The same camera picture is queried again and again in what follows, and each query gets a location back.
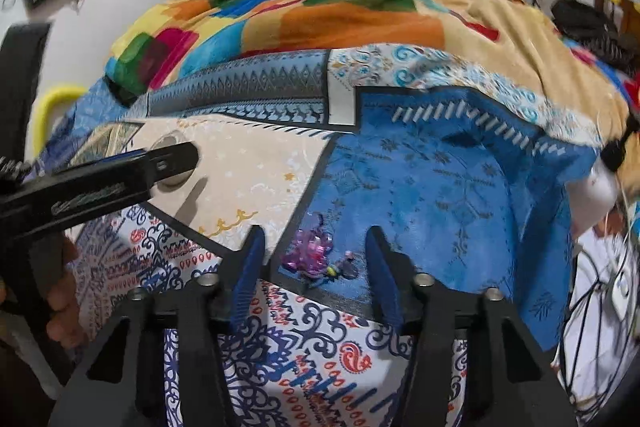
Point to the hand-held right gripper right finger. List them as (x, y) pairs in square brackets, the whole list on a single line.
[(380, 277)]

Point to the colourful patchwork blanket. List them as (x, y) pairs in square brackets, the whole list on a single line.
[(300, 27)]

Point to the beige blanket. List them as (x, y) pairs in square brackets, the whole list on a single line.
[(525, 57)]

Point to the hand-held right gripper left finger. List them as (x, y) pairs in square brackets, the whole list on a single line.
[(247, 277)]

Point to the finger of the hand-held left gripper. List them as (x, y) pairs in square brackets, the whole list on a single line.
[(115, 156), (172, 164)]

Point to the purple crinkled wrapper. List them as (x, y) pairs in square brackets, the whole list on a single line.
[(307, 249)]

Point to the black bag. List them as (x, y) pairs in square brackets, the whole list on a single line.
[(582, 19)]

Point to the person's left hand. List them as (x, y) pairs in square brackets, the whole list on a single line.
[(65, 312)]

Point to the blue patterned bed sheet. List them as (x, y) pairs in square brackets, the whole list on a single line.
[(450, 207)]

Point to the small blue yellow wrapper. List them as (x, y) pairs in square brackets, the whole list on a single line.
[(341, 268)]

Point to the striped cloth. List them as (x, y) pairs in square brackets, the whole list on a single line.
[(612, 47)]

